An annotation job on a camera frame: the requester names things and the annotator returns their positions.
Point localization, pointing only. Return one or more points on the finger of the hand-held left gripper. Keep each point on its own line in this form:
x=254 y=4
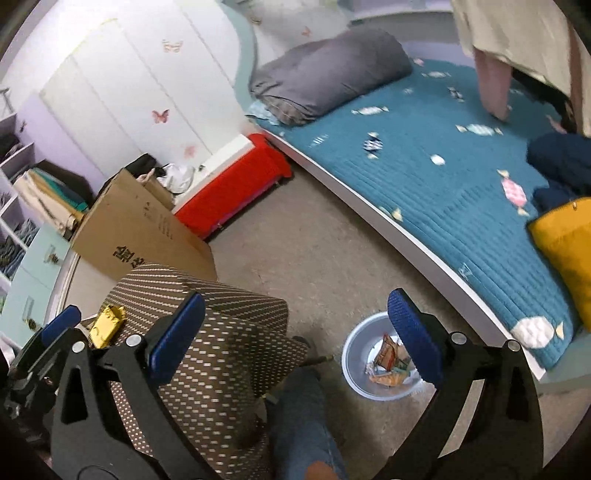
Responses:
x=60 y=323

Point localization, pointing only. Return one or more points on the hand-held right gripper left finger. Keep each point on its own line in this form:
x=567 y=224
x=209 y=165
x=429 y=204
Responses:
x=178 y=339

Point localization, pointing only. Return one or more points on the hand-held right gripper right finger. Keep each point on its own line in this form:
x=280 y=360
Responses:
x=413 y=337

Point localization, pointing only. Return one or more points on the white orange snack wrapper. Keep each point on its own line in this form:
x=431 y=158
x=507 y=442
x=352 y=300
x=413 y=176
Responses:
x=387 y=351

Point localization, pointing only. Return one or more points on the green white packet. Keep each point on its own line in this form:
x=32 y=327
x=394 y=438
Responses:
x=401 y=366

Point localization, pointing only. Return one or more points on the yellow snack packet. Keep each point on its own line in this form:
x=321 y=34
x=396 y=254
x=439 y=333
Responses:
x=108 y=323

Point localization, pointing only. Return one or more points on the light blue plastic bin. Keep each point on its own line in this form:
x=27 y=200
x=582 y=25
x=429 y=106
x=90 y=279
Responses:
x=358 y=364

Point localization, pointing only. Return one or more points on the polka dot round table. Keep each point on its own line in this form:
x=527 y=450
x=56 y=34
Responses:
x=221 y=341

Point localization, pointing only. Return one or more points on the low white cabinet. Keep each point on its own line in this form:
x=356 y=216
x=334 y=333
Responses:
x=90 y=284

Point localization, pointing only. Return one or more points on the lavender cubby shelf unit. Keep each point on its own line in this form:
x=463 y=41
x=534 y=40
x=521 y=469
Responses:
x=39 y=258

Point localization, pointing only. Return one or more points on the teal bunk bed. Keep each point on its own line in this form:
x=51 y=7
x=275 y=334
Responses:
x=415 y=261

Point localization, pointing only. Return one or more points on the large cardboard box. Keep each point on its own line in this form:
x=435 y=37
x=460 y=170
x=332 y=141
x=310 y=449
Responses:
x=138 y=235

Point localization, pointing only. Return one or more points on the cream hanging jacket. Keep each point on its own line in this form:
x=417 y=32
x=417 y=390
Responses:
x=37 y=194

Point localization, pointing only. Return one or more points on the person's leg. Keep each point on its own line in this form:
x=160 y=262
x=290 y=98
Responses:
x=304 y=429

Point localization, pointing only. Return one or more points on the dark hanging jacket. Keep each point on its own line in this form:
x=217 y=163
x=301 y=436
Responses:
x=69 y=175

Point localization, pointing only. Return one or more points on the red storage bench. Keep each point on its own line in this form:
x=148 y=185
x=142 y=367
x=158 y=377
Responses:
x=231 y=194

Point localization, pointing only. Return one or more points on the small white plastic bag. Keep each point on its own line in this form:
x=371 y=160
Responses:
x=178 y=177

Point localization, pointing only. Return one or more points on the teal quilted bed sheet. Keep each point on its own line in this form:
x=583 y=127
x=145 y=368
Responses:
x=438 y=161

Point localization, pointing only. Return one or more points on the black clothes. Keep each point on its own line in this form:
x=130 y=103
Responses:
x=141 y=165

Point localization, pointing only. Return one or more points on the yellow cushion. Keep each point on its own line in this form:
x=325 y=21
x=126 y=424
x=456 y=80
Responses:
x=568 y=240

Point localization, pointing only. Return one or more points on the pink butterfly sticker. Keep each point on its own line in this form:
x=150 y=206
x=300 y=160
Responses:
x=160 y=115

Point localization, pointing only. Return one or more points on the dark blue clothing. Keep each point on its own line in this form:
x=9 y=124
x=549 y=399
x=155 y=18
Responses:
x=561 y=161

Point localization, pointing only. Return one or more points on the light blue pillow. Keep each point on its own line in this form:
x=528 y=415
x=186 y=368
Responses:
x=258 y=110

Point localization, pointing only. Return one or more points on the white wardrobe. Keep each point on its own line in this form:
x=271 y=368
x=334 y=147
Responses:
x=115 y=83

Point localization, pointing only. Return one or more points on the pink hanging garment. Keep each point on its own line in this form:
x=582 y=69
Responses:
x=494 y=87

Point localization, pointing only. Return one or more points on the grey folded duvet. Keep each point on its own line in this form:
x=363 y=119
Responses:
x=323 y=74

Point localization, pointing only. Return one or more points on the pale butterfly sticker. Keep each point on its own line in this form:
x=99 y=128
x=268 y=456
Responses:
x=173 y=45

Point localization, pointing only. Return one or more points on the cream hanging shirt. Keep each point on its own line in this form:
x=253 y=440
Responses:
x=517 y=37

